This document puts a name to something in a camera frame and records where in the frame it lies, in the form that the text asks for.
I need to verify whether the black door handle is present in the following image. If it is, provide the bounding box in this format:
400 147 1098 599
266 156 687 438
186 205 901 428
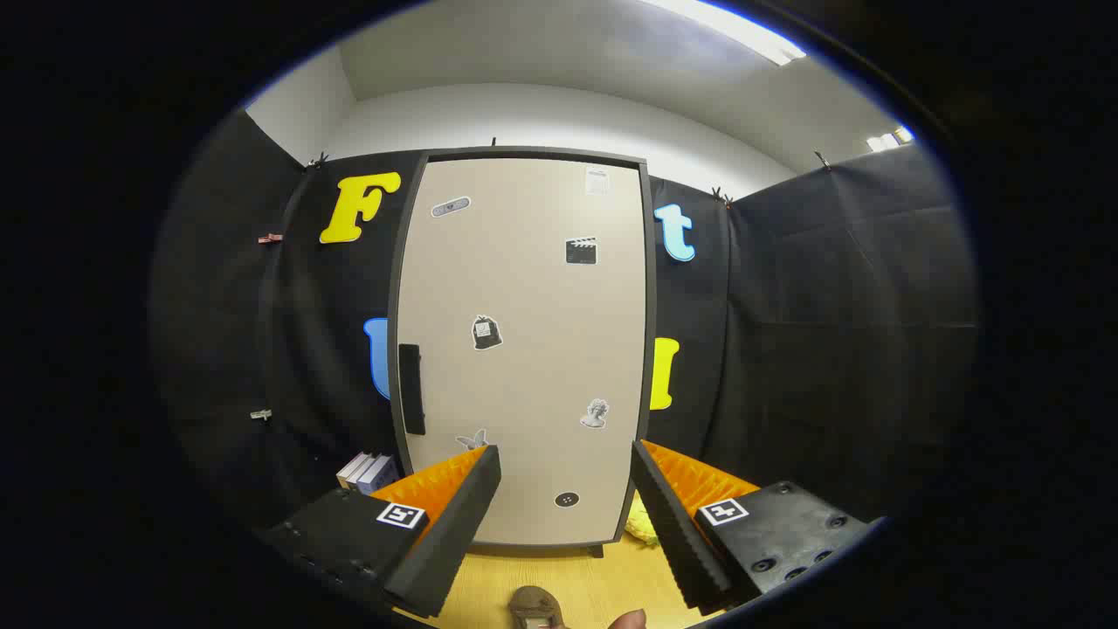
398 343 427 436

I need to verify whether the yellow-green soft object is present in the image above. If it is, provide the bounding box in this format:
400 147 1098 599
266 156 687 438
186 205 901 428
624 502 661 548

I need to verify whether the black backdrop cloth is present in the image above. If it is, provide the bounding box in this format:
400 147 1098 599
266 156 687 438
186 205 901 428
148 109 979 543

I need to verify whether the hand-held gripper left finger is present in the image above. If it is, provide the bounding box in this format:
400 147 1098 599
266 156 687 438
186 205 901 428
262 444 503 619

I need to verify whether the brown fuzzy shoe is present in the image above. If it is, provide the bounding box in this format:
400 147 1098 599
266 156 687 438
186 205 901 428
509 585 566 629

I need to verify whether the blue book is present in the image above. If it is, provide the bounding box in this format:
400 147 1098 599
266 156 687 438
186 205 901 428
356 454 399 495

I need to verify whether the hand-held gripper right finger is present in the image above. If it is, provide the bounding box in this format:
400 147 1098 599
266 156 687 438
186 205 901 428
631 439 874 615

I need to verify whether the grey shoe cabinet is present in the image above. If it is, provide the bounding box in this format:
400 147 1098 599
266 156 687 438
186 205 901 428
387 146 658 558

